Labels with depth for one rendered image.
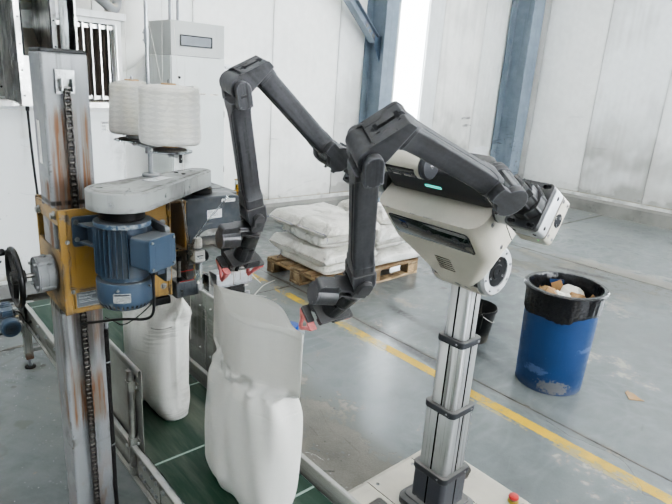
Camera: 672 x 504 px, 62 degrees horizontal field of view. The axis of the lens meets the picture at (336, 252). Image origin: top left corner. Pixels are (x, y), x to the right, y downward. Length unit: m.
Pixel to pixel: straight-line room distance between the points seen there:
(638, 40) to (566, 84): 1.17
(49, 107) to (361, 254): 0.95
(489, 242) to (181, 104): 0.89
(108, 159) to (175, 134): 3.08
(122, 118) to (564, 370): 2.80
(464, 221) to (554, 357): 2.16
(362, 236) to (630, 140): 8.48
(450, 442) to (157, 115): 1.39
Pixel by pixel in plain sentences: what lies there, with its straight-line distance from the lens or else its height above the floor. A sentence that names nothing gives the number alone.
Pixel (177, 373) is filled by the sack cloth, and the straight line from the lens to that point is 2.35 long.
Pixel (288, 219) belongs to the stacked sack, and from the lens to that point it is 4.84.
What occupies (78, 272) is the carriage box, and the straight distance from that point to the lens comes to 1.77.
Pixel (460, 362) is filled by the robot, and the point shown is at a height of 0.88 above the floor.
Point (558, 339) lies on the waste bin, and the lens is 3.52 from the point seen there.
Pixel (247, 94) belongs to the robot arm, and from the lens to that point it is 1.46.
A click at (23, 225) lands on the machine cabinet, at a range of 4.56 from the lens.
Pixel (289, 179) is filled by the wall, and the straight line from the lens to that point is 7.11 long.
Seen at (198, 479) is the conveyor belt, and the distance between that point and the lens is 2.13.
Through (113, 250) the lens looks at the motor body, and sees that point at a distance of 1.58.
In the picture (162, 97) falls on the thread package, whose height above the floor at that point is 1.66.
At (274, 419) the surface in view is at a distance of 1.70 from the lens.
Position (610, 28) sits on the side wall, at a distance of 9.82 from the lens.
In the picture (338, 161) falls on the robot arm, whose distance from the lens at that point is 1.66.
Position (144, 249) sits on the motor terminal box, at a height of 1.28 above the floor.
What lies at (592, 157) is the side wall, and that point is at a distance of 9.76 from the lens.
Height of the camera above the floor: 1.73
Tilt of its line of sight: 17 degrees down
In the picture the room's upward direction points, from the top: 4 degrees clockwise
